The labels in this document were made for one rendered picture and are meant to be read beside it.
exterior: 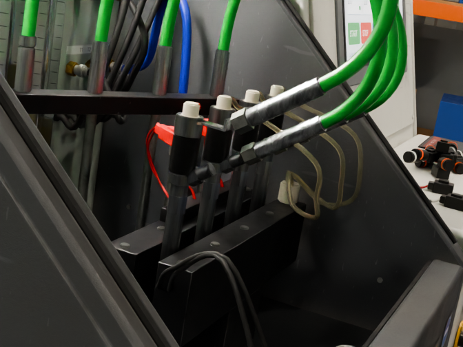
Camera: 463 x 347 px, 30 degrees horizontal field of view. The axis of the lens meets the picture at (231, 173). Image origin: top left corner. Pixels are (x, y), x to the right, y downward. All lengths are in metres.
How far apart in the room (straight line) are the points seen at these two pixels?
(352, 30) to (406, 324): 0.61
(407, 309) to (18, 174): 0.52
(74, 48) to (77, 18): 0.04
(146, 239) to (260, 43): 0.37
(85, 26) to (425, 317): 0.58
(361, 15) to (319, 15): 0.20
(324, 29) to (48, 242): 0.79
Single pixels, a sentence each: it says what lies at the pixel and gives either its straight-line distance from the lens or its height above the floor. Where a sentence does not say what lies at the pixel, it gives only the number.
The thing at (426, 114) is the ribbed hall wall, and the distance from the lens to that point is 7.35.
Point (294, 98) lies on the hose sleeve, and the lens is 0.80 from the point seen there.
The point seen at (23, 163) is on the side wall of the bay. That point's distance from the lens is 0.53.
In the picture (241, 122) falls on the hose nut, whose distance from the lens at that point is 0.82.
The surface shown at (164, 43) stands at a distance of 1.04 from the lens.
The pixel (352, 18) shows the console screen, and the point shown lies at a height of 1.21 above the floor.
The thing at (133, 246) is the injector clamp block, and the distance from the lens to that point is 0.87.
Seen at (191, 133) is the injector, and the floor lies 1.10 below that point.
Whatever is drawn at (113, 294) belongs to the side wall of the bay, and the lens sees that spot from 0.52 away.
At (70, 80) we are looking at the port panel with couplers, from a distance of 1.17.
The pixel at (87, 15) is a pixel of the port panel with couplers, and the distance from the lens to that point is 1.18.
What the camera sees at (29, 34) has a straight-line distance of 0.94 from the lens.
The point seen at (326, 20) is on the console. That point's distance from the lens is 1.26.
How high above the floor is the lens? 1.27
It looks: 14 degrees down
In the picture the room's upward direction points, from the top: 9 degrees clockwise
